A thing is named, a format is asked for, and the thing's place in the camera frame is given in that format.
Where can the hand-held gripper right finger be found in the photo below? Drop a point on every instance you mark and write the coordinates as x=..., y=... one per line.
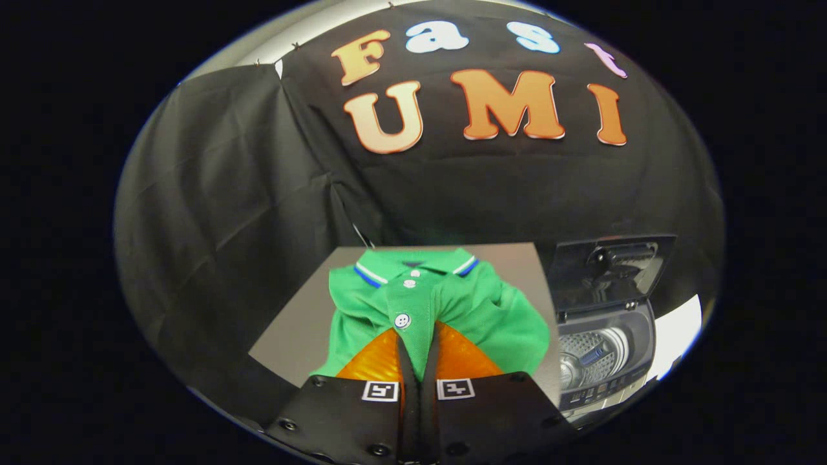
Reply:
x=497, y=420

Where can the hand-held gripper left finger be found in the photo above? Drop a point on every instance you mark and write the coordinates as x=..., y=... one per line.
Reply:
x=349, y=420

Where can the green polo shirt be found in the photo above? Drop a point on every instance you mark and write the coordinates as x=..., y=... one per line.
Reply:
x=491, y=316

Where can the grey washing machine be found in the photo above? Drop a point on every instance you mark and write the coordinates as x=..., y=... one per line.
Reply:
x=636, y=336

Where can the dark washing machine lid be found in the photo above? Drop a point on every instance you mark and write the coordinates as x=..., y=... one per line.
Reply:
x=581, y=278

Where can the grey table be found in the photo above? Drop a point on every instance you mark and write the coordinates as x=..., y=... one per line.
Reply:
x=297, y=329

